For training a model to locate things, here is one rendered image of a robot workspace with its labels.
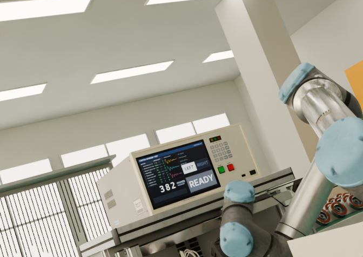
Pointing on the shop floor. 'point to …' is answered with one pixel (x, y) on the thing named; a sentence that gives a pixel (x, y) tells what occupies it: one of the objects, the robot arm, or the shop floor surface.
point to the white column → (268, 73)
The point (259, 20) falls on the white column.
